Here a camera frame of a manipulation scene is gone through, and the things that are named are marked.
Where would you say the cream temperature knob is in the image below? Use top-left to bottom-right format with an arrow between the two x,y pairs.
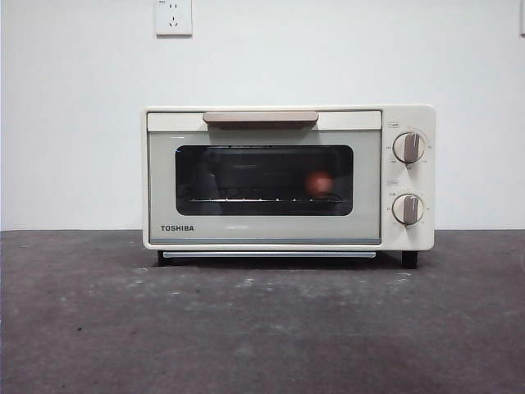
392,131 -> 426,164

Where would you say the cream timer knob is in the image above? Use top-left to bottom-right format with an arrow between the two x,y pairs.
391,193 -> 426,226

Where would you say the white wall socket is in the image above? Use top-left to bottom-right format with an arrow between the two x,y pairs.
154,0 -> 194,38

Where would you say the cream Toshiba toaster oven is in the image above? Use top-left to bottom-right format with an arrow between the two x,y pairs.
142,104 -> 436,270

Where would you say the metal crumb tray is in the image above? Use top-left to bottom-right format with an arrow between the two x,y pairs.
162,250 -> 377,259

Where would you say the glass oven door with handle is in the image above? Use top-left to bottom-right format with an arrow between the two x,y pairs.
146,109 -> 383,245

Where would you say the brown egg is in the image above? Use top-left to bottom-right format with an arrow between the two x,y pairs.
305,170 -> 334,196

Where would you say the metal wire oven rack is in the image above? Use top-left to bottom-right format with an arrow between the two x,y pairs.
190,196 -> 341,204

